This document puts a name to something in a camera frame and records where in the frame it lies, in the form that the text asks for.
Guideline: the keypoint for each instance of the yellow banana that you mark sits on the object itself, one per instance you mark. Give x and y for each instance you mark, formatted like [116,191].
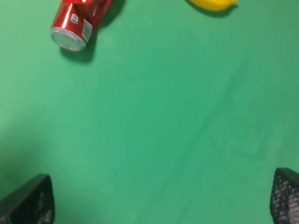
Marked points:
[214,5]

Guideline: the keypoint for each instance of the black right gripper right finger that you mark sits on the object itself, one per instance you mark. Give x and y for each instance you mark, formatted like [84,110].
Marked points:
[284,200]

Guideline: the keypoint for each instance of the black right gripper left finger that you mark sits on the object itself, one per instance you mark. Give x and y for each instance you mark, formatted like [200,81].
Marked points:
[31,203]

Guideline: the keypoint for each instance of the crushed red soda can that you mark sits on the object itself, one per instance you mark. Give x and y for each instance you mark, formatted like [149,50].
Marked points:
[76,21]

